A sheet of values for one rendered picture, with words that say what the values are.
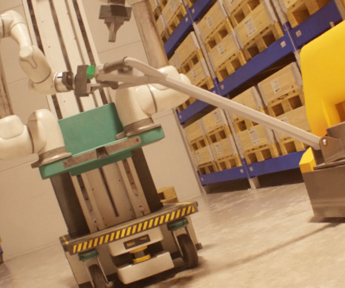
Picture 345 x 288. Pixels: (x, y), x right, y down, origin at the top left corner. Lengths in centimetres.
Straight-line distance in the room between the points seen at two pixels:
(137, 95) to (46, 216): 506
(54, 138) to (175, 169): 527
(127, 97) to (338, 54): 107
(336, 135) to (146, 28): 111
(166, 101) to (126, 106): 20
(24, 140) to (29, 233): 508
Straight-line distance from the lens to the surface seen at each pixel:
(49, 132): 260
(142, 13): 275
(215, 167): 669
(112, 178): 285
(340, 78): 244
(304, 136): 227
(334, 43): 248
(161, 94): 269
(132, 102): 267
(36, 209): 757
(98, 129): 278
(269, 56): 446
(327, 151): 229
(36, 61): 218
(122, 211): 285
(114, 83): 225
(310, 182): 258
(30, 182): 758
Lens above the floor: 51
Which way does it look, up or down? 3 degrees up
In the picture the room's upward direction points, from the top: 19 degrees counter-clockwise
